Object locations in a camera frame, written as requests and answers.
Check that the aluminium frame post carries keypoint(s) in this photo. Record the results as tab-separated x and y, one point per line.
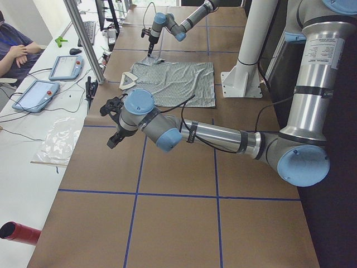
80	30

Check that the black cable bundle device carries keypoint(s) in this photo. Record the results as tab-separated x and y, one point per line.
90	91

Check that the near blue teach pendant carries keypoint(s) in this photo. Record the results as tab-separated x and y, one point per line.
37	96

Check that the far blue teach pendant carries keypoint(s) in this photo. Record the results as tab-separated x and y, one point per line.
66	68

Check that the black computer mouse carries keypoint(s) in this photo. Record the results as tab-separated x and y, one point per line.
74	51

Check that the black keyboard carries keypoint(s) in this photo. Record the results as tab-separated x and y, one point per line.
89	27

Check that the seated person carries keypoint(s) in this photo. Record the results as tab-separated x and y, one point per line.
18	53

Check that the blue teach pendant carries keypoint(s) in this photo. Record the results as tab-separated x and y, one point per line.
37	96
66	68

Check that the red tube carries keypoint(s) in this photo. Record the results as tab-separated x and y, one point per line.
17	232

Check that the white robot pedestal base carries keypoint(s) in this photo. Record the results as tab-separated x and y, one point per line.
243	80

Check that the navy white striped polo shirt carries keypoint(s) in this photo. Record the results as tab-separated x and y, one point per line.
171	83

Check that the green plastic clip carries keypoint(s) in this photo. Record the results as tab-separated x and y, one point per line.
60	40

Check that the black monitor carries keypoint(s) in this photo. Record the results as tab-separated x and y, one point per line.
101	14

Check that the clear plastic bag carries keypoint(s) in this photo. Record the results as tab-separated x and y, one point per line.
59	143

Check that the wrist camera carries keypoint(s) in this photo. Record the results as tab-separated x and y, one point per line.
112	107
145	32

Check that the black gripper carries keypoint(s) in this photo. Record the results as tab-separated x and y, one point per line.
152	42
120	133

